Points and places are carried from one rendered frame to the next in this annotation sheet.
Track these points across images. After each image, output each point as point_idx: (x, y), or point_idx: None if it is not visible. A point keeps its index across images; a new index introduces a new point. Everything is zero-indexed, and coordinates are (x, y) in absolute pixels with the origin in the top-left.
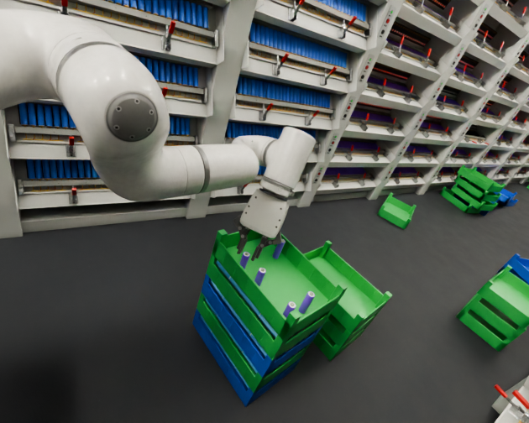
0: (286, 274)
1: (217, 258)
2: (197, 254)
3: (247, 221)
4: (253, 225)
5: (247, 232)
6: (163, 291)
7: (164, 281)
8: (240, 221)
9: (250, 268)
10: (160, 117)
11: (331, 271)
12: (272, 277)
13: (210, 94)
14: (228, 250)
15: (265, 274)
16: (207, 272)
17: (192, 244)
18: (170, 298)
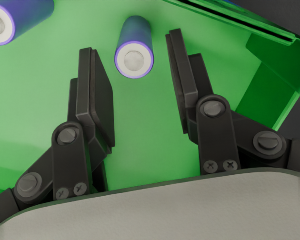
0: (15, 149)
1: (245, 13)
2: (285, 120)
3: (257, 208)
4: (191, 214)
5: (199, 142)
6: (291, 2)
7: None
8: None
9: (118, 76)
10: None
11: None
12: (35, 99)
13: None
14: (233, 87)
15: (61, 95)
16: (242, 7)
17: None
18: (268, 1)
